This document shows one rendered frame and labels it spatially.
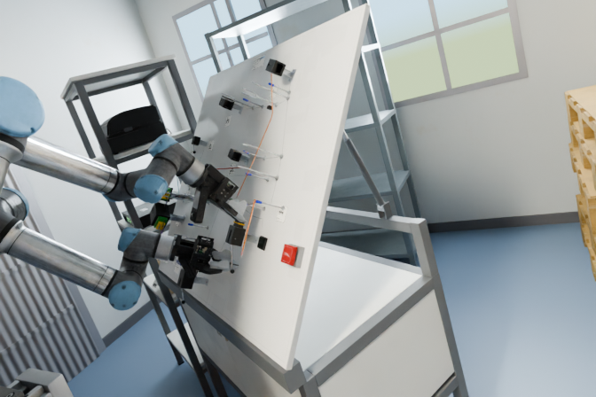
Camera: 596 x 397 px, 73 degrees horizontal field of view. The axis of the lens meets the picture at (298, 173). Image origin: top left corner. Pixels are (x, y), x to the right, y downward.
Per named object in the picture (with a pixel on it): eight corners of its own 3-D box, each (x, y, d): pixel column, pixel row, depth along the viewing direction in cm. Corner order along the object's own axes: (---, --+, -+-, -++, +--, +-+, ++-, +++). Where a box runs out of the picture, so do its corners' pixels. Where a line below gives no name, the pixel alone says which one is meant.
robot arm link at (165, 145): (140, 157, 111) (154, 137, 116) (171, 182, 116) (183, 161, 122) (156, 147, 106) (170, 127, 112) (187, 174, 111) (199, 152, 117)
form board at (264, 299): (161, 268, 200) (158, 268, 199) (212, 78, 213) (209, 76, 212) (291, 369, 103) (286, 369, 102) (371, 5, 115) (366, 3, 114)
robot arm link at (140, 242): (120, 248, 124) (127, 221, 124) (155, 256, 127) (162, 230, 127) (113, 256, 117) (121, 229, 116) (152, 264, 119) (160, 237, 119)
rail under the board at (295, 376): (291, 394, 103) (283, 374, 101) (161, 282, 200) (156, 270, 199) (307, 381, 105) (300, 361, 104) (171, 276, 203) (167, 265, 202)
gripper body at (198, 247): (212, 258, 121) (172, 249, 118) (207, 274, 126) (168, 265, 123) (216, 238, 126) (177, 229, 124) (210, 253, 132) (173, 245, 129)
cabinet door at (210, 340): (247, 398, 162) (214, 315, 154) (199, 346, 208) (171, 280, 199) (251, 394, 163) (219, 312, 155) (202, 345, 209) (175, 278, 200)
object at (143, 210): (138, 231, 204) (134, 219, 202) (124, 222, 233) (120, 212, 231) (197, 205, 221) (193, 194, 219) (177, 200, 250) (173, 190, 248)
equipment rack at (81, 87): (209, 408, 220) (69, 77, 179) (176, 363, 270) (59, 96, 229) (283, 354, 246) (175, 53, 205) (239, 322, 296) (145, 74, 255)
